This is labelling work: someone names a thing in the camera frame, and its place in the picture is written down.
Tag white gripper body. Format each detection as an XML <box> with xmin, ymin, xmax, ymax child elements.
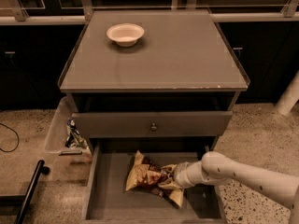
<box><xmin>174</xmin><ymin>162</ymin><xmax>193</xmax><ymax>189</ymax></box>

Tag brown chip bag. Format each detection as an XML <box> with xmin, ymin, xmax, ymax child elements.
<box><xmin>125</xmin><ymin>150</ymin><xmax>184</xmax><ymax>207</ymax></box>

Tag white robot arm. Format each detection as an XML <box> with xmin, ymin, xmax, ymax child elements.
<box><xmin>159</xmin><ymin>151</ymin><xmax>299</xmax><ymax>224</ymax></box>

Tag round metal drawer knob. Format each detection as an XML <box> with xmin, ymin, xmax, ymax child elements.
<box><xmin>150</xmin><ymin>123</ymin><xmax>158</xmax><ymax>132</ymax></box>

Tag grey open middle drawer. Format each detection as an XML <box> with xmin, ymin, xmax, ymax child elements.
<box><xmin>82</xmin><ymin>138</ymin><xmax>226</xmax><ymax>224</ymax></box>

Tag grey wooden drawer cabinet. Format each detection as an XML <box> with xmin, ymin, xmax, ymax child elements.
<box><xmin>57</xmin><ymin>9</ymin><xmax>251</xmax><ymax>224</ymax></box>

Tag grey top drawer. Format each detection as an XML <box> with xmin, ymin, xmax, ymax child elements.
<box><xmin>72</xmin><ymin>111</ymin><xmax>233</xmax><ymax>138</ymax></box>

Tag snack packages in bin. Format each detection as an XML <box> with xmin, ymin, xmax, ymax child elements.
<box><xmin>64</xmin><ymin>119</ymin><xmax>88</xmax><ymax>149</ymax></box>

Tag clear plastic bin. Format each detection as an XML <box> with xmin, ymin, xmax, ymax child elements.
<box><xmin>45</xmin><ymin>97</ymin><xmax>89</xmax><ymax>155</ymax></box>

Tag black metal bar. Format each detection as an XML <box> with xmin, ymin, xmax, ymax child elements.
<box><xmin>0</xmin><ymin>159</ymin><xmax>50</xmax><ymax>224</ymax></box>

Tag white paper bowl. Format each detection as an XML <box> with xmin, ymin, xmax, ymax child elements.
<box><xmin>107</xmin><ymin>23</ymin><xmax>145</xmax><ymax>47</ymax></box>

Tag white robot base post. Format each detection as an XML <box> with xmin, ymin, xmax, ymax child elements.
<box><xmin>275</xmin><ymin>71</ymin><xmax>299</xmax><ymax>116</ymax></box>

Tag black cable on floor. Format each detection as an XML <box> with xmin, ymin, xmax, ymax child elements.
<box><xmin>0</xmin><ymin>122</ymin><xmax>21</xmax><ymax>153</ymax></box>

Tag metal railing frame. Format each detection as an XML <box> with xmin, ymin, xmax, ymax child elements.
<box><xmin>0</xmin><ymin>0</ymin><xmax>299</xmax><ymax>24</ymax></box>

